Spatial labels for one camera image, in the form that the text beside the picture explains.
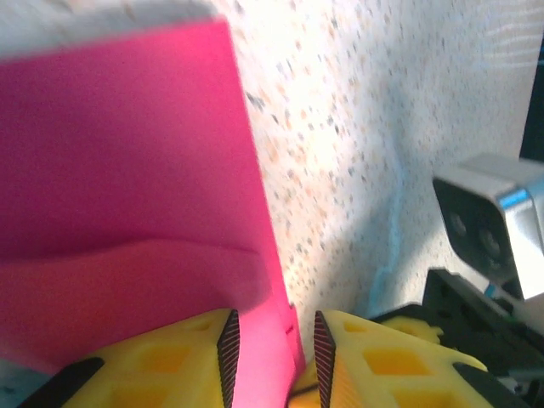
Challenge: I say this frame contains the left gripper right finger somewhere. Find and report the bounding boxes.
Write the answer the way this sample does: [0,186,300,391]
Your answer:
[288,309,526,408]

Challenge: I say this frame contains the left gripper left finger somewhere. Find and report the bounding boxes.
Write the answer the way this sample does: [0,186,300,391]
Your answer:
[19,309,241,408]

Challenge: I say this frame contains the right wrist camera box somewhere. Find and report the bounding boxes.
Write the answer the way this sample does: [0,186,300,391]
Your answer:
[432,152,544,301]

